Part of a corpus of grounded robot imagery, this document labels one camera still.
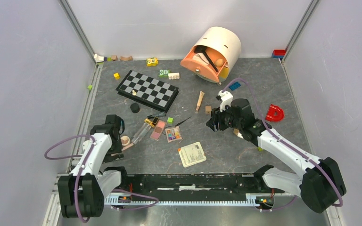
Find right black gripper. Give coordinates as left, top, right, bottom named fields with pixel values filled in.
left=206, top=102, right=243, bottom=132

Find colourful eyeshadow palette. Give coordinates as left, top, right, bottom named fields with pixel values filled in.
left=165, top=126, right=182, bottom=143

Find black mascara tube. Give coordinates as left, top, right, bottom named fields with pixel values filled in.
left=147, top=111, right=166, bottom=119

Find small orange sponge ball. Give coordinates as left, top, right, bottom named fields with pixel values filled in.
left=214, top=58, right=224, bottom=68

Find orange top drawer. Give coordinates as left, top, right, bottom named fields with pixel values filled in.
left=180, top=46, right=230, bottom=83

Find cream round drawer cabinet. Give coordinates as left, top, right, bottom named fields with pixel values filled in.
left=188, top=26, right=242, bottom=70

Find black makeup brush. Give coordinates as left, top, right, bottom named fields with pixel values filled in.
left=194, top=45, right=218, bottom=72

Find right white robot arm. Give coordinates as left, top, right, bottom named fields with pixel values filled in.
left=207, top=96, right=347, bottom=213

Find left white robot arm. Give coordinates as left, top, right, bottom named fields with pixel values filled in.
left=58, top=114, right=129, bottom=221

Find small wooden cube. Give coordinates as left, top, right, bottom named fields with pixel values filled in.
left=205, top=105, right=212, bottom=114

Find small round blush pot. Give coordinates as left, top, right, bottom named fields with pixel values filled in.
left=120, top=136, right=131, bottom=147

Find white gold oval case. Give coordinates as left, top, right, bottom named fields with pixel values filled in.
left=233, top=129, right=241, bottom=137

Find black tweezers with loop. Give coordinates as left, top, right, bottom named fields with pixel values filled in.
left=162, top=116, right=191, bottom=135

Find black round cap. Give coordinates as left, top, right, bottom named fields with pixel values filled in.
left=130, top=103, right=140, bottom=113

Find white paper sachet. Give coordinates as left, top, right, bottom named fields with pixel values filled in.
left=178, top=142, right=206, bottom=168

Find pink blush palette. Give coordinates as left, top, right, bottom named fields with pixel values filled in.
left=150, top=120, right=166, bottom=141

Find small green cube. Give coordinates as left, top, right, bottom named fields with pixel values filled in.
left=167, top=117, right=173, bottom=125

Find blue lego brick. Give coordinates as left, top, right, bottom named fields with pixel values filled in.
left=228, top=81, right=241, bottom=91

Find yellow small cube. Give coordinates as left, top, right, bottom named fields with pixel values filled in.
left=114, top=73, right=120, bottom=80

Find black white checkerboard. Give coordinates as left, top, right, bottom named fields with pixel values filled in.
left=116, top=70, right=179, bottom=112

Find red plastic toy piece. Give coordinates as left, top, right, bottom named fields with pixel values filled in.
left=265, top=104, right=284, bottom=122

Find white lego brick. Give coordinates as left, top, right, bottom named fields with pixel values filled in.
left=168, top=73, right=180, bottom=80

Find wooden arch block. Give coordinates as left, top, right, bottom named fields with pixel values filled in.
left=119, top=56, right=133, bottom=61

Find green number block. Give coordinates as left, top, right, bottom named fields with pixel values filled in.
left=158, top=69, right=171, bottom=78

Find red blue brick stack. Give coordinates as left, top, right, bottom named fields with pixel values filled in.
left=271, top=49, right=286, bottom=58

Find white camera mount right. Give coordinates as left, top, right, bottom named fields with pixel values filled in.
left=218, top=90, right=233, bottom=112

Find wooden handled makeup tool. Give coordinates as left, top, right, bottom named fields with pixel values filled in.
left=195, top=91, right=205, bottom=113

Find white corner bracket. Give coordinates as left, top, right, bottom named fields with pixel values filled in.
left=94, top=53, right=105, bottom=63

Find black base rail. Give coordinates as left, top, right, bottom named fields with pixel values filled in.
left=105, top=173, right=284, bottom=205

